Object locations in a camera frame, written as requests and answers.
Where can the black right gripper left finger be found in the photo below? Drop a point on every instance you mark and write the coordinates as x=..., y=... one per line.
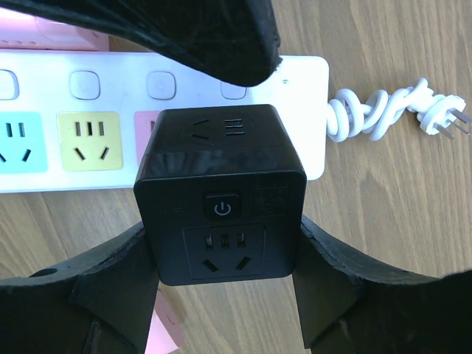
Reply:
x=100, y=301

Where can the small pink plug adapter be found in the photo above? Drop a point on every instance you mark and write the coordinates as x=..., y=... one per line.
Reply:
x=165, y=333

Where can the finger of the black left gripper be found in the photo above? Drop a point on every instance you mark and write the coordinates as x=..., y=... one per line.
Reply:
x=236, y=41

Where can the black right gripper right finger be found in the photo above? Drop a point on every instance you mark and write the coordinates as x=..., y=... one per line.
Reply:
x=349, y=302

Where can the white multicolour power strip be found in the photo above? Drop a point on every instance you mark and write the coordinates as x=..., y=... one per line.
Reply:
x=82, y=120

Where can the black cube socket adapter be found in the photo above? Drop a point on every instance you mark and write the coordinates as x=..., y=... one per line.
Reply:
x=220, y=191

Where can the pink cube socket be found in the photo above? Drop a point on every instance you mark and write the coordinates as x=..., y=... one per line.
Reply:
x=23, y=31

